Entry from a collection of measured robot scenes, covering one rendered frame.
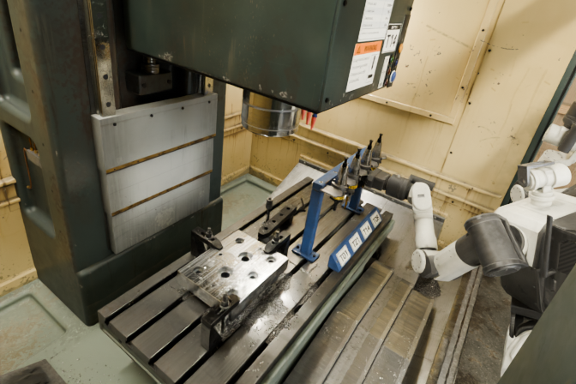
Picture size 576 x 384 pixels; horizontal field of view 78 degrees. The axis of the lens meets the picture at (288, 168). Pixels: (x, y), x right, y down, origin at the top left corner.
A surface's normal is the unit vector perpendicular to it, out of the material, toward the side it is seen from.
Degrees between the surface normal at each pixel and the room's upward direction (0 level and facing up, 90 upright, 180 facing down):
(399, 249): 24
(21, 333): 0
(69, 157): 90
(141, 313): 0
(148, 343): 0
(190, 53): 90
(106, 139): 90
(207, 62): 90
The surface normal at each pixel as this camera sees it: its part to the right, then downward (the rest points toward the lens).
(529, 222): -0.71, -0.57
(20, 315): 0.13, -0.88
